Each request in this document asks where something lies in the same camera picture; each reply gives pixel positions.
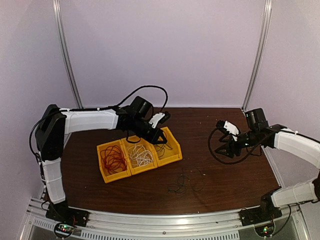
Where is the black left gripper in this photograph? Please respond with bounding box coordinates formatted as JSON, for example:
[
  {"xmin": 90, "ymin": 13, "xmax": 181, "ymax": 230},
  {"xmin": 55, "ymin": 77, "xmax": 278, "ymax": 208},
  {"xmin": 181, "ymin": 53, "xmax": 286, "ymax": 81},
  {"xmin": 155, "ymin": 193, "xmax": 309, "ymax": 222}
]
[{"xmin": 130, "ymin": 117, "xmax": 167, "ymax": 145}]

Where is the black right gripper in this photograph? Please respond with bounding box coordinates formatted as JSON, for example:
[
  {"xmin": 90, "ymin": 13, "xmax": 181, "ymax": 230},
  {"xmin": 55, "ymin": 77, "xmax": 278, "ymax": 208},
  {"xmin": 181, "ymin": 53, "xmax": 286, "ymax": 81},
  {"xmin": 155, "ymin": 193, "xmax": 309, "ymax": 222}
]
[{"xmin": 215, "ymin": 129, "xmax": 259, "ymax": 159}]

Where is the thin red cable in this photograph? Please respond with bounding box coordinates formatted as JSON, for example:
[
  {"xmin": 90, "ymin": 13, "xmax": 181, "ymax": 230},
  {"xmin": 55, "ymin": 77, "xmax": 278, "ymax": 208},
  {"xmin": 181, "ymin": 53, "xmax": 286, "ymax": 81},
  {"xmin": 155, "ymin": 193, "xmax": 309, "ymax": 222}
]
[{"xmin": 99, "ymin": 144, "xmax": 128, "ymax": 175}]

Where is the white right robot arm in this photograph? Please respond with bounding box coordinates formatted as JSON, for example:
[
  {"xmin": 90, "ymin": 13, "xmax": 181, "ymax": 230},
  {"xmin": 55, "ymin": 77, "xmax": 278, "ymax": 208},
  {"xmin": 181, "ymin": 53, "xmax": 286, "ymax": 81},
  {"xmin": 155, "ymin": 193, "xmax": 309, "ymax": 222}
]
[{"xmin": 210, "ymin": 108, "xmax": 320, "ymax": 221}]

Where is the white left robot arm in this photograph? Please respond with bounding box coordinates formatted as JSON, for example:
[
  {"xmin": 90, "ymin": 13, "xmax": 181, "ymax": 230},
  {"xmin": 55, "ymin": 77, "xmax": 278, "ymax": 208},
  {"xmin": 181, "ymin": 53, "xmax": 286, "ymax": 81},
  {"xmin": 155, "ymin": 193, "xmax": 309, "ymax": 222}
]
[{"xmin": 30, "ymin": 96, "xmax": 171, "ymax": 222}]

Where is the yellow far bin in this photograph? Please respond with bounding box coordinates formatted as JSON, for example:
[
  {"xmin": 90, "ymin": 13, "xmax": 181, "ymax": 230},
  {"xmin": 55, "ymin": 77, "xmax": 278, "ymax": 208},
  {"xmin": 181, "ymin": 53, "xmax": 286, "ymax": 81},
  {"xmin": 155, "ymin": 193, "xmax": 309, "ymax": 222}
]
[{"xmin": 152, "ymin": 126, "xmax": 183, "ymax": 167}]

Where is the yellow bin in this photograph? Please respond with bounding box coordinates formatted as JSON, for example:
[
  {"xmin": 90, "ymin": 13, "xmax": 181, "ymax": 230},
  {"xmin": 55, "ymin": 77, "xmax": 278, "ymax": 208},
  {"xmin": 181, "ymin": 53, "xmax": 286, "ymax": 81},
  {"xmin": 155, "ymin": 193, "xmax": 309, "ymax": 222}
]
[
  {"xmin": 96, "ymin": 140, "xmax": 132, "ymax": 184},
  {"xmin": 121, "ymin": 135, "xmax": 158, "ymax": 175},
  {"xmin": 152, "ymin": 126, "xmax": 183, "ymax": 167}
]

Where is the yellow middle bin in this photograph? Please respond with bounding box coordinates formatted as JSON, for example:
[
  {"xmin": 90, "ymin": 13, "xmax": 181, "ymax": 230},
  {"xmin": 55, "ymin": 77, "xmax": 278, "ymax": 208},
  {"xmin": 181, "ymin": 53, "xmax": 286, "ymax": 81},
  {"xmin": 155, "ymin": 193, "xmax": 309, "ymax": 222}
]
[{"xmin": 121, "ymin": 135, "xmax": 158, "ymax": 175}]

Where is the yellow bin near front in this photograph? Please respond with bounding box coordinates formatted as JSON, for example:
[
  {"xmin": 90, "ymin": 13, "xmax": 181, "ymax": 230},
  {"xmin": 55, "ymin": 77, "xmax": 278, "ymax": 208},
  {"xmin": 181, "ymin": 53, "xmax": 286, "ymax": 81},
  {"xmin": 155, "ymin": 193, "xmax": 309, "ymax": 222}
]
[{"xmin": 96, "ymin": 140, "xmax": 132, "ymax": 184}]

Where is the right controller board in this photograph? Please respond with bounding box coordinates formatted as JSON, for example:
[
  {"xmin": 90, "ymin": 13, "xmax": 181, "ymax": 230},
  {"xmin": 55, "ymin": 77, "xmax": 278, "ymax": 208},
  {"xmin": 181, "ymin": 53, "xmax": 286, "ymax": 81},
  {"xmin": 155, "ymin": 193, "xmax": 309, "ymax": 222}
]
[{"xmin": 254, "ymin": 223, "xmax": 275, "ymax": 238}]

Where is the controller board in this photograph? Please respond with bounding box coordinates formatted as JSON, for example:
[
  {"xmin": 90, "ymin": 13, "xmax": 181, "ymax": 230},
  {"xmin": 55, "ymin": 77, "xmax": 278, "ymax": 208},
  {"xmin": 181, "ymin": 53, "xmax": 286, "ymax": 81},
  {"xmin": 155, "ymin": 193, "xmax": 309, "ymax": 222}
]
[
  {"xmin": 254, "ymin": 223, "xmax": 275, "ymax": 238},
  {"xmin": 53, "ymin": 222, "xmax": 75, "ymax": 238}
]

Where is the left controller board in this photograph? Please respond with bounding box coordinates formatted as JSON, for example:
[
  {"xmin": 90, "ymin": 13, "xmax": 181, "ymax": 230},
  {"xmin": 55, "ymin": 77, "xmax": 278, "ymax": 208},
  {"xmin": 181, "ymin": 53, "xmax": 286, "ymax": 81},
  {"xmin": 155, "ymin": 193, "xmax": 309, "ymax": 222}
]
[{"xmin": 53, "ymin": 222, "xmax": 75, "ymax": 238}]

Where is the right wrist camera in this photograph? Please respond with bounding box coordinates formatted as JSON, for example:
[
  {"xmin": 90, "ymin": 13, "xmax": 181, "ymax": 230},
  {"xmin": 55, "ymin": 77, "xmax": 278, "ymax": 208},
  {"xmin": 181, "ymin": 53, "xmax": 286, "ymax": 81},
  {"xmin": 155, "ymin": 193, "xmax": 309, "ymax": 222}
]
[{"xmin": 216, "ymin": 120, "xmax": 241, "ymax": 142}]

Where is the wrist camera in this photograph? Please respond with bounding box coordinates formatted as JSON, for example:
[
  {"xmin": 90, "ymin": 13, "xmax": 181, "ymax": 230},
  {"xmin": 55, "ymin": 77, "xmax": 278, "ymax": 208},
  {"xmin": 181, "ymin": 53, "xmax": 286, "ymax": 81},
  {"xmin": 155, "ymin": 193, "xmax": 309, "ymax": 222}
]
[
  {"xmin": 216, "ymin": 120, "xmax": 241, "ymax": 142},
  {"xmin": 148, "ymin": 111, "xmax": 171, "ymax": 129}
]

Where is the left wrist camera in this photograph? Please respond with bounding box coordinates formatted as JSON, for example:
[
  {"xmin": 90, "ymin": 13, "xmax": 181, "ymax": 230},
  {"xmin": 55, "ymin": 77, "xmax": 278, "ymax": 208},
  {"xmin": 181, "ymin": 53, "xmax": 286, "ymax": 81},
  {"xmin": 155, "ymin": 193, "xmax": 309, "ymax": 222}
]
[{"xmin": 148, "ymin": 111, "xmax": 171, "ymax": 129}]

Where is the black right camera cable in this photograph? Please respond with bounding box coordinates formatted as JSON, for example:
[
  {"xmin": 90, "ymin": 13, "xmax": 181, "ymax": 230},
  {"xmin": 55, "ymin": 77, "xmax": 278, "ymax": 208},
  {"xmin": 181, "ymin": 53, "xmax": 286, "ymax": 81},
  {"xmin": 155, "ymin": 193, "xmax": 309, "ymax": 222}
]
[{"xmin": 207, "ymin": 122, "xmax": 266, "ymax": 165}]

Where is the black camera cable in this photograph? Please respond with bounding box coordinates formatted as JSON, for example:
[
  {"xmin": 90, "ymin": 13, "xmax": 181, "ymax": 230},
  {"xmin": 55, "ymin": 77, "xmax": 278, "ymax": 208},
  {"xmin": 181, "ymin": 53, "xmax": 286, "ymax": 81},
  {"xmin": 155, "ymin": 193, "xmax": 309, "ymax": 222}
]
[
  {"xmin": 69, "ymin": 85, "xmax": 169, "ymax": 116},
  {"xmin": 207, "ymin": 122, "xmax": 266, "ymax": 165}
]

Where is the black left camera cable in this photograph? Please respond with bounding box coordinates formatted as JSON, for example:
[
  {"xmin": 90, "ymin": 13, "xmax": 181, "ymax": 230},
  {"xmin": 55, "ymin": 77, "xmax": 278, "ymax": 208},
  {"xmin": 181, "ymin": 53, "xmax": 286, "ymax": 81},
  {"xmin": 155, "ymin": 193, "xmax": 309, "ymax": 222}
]
[{"xmin": 69, "ymin": 85, "xmax": 169, "ymax": 116}]

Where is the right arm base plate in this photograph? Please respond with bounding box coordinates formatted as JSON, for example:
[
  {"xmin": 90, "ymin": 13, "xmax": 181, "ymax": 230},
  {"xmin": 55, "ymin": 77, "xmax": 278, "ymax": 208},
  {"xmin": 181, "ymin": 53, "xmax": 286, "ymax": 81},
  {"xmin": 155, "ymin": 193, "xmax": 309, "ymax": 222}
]
[{"xmin": 239, "ymin": 207, "xmax": 282, "ymax": 227}]

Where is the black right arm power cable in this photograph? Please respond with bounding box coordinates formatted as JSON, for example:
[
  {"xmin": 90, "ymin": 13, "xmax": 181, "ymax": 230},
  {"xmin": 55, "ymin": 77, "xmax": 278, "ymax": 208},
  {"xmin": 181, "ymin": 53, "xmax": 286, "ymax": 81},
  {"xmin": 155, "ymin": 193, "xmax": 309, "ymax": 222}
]
[{"xmin": 269, "ymin": 199, "xmax": 316, "ymax": 237}]

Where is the aluminium front rail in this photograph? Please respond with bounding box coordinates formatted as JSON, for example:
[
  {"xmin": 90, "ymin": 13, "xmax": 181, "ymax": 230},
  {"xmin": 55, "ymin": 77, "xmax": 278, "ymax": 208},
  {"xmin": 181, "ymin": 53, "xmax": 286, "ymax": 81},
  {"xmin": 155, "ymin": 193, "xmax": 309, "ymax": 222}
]
[{"xmin": 22, "ymin": 196, "xmax": 308, "ymax": 240}]

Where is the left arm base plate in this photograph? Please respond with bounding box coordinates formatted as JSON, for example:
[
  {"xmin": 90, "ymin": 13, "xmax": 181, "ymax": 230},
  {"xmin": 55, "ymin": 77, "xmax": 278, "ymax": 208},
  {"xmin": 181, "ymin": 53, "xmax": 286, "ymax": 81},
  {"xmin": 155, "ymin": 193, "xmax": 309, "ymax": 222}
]
[{"xmin": 45, "ymin": 201, "xmax": 89, "ymax": 227}]

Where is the aluminium corner post right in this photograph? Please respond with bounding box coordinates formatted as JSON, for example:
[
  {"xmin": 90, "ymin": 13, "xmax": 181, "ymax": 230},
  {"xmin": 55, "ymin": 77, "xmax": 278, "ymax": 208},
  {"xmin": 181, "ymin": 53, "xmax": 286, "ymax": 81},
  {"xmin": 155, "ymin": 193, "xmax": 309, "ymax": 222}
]
[{"xmin": 241, "ymin": 0, "xmax": 273, "ymax": 112}]

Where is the aluminium corner post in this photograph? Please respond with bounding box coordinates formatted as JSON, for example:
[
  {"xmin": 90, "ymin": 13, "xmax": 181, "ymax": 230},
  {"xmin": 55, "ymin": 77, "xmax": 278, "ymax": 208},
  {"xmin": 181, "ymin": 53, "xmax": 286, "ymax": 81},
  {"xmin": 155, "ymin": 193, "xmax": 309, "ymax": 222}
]
[
  {"xmin": 52, "ymin": 0, "xmax": 83, "ymax": 109},
  {"xmin": 241, "ymin": 0, "xmax": 273, "ymax": 112}
]

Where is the aluminium corner post left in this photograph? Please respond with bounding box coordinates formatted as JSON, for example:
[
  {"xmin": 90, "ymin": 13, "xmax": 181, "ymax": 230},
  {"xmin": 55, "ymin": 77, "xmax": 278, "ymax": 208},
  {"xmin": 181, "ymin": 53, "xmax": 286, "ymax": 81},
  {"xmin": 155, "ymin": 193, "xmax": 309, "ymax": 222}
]
[{"xmin": 52, "ymin": 0, "xmax": 83, "ymax": 109}]

